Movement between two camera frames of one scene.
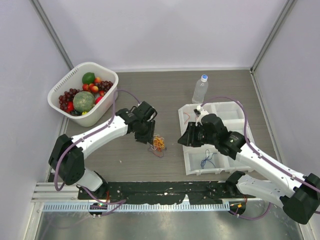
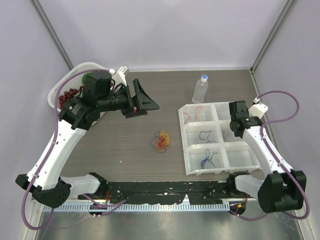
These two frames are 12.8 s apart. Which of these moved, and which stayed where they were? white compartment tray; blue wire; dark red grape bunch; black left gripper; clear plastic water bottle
Moved: black left gripper
Stayed: clear plastic water bottle; white compartment tray; blue wire; dark red grape bunch
